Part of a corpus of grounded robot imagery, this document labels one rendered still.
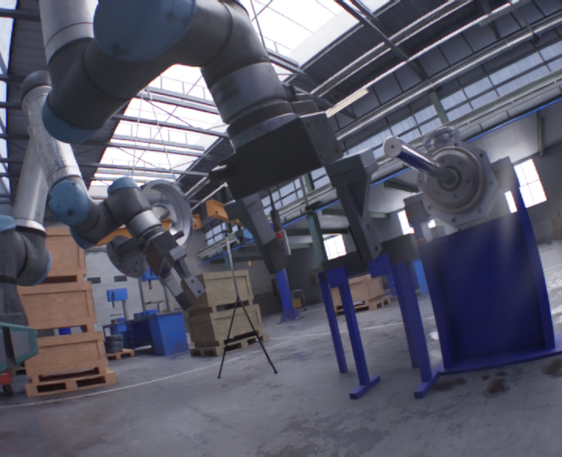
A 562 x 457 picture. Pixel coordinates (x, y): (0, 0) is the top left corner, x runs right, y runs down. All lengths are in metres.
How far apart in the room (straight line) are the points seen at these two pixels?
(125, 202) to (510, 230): 1.88
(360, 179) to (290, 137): 0.07
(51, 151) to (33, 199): 0.18
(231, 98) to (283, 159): 0.08
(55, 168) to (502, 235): 2.02
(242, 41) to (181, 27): 0.10
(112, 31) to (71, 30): 0.12
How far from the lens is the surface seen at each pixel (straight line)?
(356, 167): 0.28
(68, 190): 0.62
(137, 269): 1.35
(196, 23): 0.27
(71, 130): 0.36
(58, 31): 0.39
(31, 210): 0.84
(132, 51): 0.25
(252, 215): 0.38
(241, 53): 0.33
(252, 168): 0.34
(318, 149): 0.29
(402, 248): 1.74
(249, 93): 0.32
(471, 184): 1.77
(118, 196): 0.74
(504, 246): 2.01
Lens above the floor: 0.70
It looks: 12 degrees up
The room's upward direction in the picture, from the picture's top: 13 degrees counter-clockwise
